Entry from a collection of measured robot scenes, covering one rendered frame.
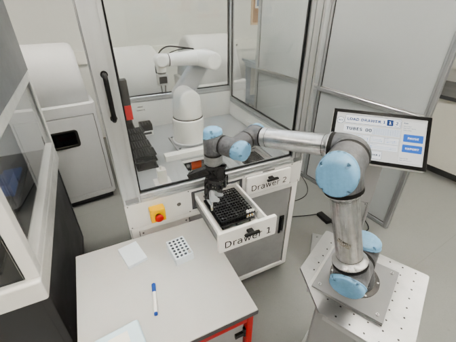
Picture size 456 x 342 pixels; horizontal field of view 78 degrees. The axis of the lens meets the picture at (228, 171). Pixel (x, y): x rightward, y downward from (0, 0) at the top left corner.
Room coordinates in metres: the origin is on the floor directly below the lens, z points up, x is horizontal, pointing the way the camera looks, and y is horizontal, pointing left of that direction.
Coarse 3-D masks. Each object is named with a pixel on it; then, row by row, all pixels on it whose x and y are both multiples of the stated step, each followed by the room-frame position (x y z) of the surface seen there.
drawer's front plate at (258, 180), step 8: (288, 168) 1.40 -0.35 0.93; (256, 176) 1.30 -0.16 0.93; (264, 176) 1.32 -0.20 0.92; (280, 176) 1.37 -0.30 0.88; (288, 176) 1.40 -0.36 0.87; (248, 184) 1.28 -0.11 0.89; (256, 184) 1.30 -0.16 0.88; (264, 184) 1.33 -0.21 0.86; (280, 184) 1.38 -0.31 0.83; (248, 192) 1.28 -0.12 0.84; (256, 192) 1.31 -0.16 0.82
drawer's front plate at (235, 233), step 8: (272, 216) 0.97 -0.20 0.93; (248, 224) 0.92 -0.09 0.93; (256, 224) 0.93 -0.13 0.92; (264, 224) 0.95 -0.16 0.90; (272, 224) 0.97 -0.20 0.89; (224, 232) 0.87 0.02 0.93; (232, 232) 0.88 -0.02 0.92; (240, 232) 0.90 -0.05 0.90; (264, 232) 0.95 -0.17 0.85; (272, 232) 0.97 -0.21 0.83; (224, 240) 0.87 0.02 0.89; (232, 240) 0.88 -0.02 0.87; (248, 240) 0.92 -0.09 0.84; (224, 248) 0.87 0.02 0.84; (232, 248) 0.88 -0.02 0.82
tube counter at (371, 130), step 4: (368, 128) 1.53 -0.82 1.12; (372, 128) 1.52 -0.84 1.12; (376, 128) 1.52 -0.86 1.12; (380, 128) 1.51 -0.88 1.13; (384, 128) 1.51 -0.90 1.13; (364, 132) 1.52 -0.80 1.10; (368, 132) 1.51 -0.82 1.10; (372, 132) 1.51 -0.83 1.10; (376, 132) 1.50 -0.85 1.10; (380, 132) 1.50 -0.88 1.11; (384, 132) 1.49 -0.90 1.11; (388, 132) 1.49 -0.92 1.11; (392, 132) 1.48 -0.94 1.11; (396, 132) 1.48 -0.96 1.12; (392, 136) 1.47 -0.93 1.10; (396, 136) 1.46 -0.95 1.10
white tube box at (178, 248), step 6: (174, 240) 0.95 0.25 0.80; (180, 240) 0.95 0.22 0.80; (168, 246) 0.92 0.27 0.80; (174, 246) 0.92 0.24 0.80; (180, 246) 0.92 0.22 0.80; (186, 246) 0.93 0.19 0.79; (174, 252) 0.88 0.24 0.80; (180, 252) 0.89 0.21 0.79; (186, 252) 0.88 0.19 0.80; (192, 252) 0.88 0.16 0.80; (174, 258) 0.85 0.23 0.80; (180, 258) 0.85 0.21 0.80; (186, 258) 0.86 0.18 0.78; (192, 258) 0.88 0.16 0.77; (180, 264) 0.85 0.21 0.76
